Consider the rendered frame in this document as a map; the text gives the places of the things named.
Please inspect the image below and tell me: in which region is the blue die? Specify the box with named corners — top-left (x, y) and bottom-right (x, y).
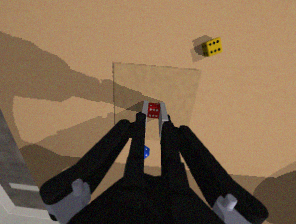
top-left (144, 146), bottom-right (150, 159)

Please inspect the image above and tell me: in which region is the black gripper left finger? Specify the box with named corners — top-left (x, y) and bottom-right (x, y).
top-left (39, 100), bottom-right (149, 224)

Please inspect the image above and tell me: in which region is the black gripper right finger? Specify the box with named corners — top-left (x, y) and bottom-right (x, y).
top-left (158, 102), bottom-right (269, 224)

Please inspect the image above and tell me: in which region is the red die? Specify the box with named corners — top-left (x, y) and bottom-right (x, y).
top-left (147, 103), bottom-right (160, 119)

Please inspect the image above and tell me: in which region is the tan square mat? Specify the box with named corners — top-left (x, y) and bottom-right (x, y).
top-left (114, 63), bottom-right (202, 141)

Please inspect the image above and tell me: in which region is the yellow die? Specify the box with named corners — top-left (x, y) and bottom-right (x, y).
top-left (201, 37), bottom-right (222, 57)

